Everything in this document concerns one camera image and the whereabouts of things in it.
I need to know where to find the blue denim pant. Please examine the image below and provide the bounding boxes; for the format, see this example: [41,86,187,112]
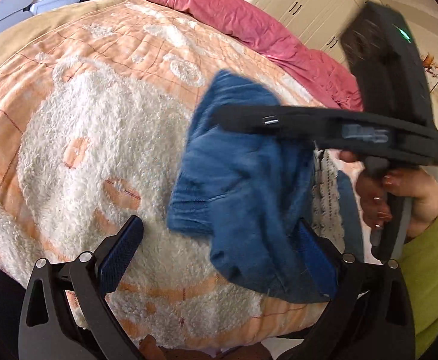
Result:
[167,71,364,303]

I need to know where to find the green sleeve right forearm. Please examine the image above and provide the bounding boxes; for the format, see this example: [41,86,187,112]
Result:
[399,218,438,358]

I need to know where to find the right hand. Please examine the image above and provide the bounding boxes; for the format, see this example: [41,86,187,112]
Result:
[356,168,438,240]

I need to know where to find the pink duvet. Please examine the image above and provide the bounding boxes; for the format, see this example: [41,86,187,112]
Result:
[147,0,363,111]

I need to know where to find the peach bear pattern blanket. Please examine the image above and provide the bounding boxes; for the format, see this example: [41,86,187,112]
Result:
[0,0,324,352]

